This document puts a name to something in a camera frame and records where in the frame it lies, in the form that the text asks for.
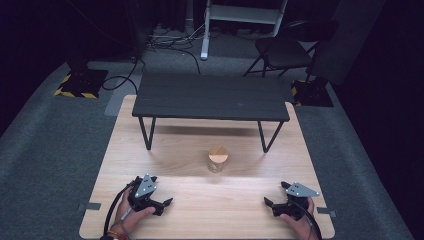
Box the person's left hand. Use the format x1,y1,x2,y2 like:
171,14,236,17
110,187,157,236

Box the orange bead bracelet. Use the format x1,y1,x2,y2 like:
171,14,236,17
106,229,130,240

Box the small wooden cylinder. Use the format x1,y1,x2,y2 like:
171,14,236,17
207,145,230,174

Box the grey tape strip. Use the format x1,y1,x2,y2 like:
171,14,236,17
316,206,337,219
77,201,102,212

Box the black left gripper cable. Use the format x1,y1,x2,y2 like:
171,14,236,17
103,181,136,236

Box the person's right hand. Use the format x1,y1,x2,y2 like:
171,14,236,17
279,196,318,240

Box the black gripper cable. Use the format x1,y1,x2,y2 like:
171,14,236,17
103,181,136,236
295,201,324,240

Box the bundle of floor cables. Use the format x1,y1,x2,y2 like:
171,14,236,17
145,22,208,76

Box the black folding chair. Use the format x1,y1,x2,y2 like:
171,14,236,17
242,19,340,83

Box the black floor cable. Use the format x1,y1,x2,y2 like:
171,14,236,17
101,55,148,95

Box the white metal stand frame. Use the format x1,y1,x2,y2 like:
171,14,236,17
199,0,290,61

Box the black low table metal legs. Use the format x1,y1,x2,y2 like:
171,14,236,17
131,71,291,154

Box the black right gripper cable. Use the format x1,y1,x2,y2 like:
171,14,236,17
295,201,324,240

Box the grey curtain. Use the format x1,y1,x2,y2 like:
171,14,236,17
305,0,388,86

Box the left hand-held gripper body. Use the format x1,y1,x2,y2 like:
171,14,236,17
126,173,165,217

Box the grey floor mat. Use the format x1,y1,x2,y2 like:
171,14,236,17
104,74,143,117

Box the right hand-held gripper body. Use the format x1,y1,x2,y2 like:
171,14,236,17
271,181,321,222

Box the black stand base striped tape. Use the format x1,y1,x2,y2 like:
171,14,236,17
53,49,110,100
290,77,335,108

